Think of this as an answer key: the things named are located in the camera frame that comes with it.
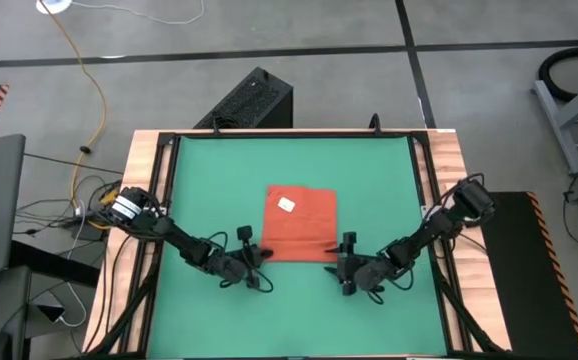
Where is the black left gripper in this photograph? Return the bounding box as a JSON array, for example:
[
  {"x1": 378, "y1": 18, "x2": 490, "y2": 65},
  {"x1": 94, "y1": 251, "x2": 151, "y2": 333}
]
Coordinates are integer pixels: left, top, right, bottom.
[{"x1": 207, "y1": 225, "x2": 274, "y2": 292}]

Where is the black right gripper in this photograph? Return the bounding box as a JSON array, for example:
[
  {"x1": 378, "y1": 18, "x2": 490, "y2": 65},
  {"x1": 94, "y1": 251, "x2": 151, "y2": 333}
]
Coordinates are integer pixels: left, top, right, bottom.
[{"x1": 323, "y1": 231, "x2": 395, "y2": 297}]

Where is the orange towel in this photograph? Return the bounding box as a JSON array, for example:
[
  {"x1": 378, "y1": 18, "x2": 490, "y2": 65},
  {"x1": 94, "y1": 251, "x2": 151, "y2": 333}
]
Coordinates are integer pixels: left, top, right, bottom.
[{"x1": 260, "y1": 184, "x2": 339, "y2": 264}]

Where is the green table mat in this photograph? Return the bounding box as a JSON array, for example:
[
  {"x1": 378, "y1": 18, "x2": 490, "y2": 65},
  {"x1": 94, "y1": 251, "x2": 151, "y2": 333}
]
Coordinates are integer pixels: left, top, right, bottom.
[{"x1": 146, "y1": 134, "x2": 450, "y2": 359}]

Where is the wooden table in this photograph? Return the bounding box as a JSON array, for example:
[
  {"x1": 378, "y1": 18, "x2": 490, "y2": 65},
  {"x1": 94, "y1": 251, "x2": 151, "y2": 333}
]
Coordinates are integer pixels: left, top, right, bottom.
[{"x1": 82, "y1": 127, "x2": 514, "y2": 355}]

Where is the black computer tower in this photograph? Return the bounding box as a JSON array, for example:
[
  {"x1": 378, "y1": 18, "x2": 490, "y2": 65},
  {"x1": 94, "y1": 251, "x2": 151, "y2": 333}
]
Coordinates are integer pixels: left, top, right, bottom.
[{"x1": 193, "y1": 66, "x2": 294, "y2": 130}]

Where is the large hazard striped mat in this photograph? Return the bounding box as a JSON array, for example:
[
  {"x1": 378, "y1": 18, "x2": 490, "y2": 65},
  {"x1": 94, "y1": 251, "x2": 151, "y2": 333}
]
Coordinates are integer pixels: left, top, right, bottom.
[{"x1": 481, "y1": 191, "x2": 578, "y2": 360}]

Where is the grey metal stand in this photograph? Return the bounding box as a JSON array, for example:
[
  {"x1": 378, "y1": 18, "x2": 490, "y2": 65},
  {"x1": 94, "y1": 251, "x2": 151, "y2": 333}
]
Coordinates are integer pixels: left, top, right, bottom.
[{"x1": 531, "y1": 69, "x2": 578, "y2": 176}]

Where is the white round disc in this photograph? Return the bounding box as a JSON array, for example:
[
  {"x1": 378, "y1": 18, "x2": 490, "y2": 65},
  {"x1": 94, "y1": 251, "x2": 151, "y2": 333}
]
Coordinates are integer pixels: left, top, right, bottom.
[{"x1": 36, "y1": 0, "x2": 74, "y2": 15}]

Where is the black left wrist camera cable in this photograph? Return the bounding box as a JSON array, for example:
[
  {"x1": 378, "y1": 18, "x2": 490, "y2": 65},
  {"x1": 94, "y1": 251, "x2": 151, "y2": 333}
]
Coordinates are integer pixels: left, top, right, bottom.
[{"x1": 203, "y1": 230, "x2": 275, "y2": 295}]

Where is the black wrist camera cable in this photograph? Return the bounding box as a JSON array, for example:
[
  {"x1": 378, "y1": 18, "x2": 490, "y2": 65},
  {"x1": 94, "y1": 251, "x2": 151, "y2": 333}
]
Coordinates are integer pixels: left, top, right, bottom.
[
  {"x1": 203, "y1": 230, "x2": 275, "y2": 295},
  {"x1": 366, "y1": 269, "x2": 415, "y2": 306}
]

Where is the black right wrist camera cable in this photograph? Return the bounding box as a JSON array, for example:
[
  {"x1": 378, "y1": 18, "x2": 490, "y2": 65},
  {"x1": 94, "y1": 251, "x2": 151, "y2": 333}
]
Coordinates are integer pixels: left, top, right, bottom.
[{"x1": 366, "y1": 269, "x2": 415, "y2": 306}]

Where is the black table frame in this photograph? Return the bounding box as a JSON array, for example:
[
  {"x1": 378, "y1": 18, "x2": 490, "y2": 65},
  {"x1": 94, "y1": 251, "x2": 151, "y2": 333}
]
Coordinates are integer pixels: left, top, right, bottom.
[{"x1": 84, "y1": 128, "x2": 510, "y2": 360}]

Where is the white charger cable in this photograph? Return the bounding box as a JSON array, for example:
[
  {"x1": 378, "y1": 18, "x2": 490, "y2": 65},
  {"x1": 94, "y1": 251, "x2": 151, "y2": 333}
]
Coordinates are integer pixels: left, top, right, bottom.
[{"x1": 43, "y1": 279, "x2": 88, "y2": 329}]

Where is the yellow cable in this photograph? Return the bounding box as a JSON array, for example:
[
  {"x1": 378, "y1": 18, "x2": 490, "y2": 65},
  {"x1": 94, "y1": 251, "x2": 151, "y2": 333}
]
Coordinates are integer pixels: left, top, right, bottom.
[{"x1": 38, "y1": 0, "x2": 108, "y2": 231}]

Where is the thin white cable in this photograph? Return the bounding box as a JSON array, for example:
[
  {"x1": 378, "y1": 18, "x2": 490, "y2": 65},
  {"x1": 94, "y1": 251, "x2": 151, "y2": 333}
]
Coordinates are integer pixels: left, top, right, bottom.
[{"x1": 71, "y1": 0, "x2": 205, "y2": 25}]

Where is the thick black hose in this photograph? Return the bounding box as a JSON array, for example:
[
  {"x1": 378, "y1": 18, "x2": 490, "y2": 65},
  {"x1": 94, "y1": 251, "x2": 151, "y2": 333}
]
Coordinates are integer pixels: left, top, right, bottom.
[{"x1": 538, "y1": 45, "x2": 578, "y2": 104}]

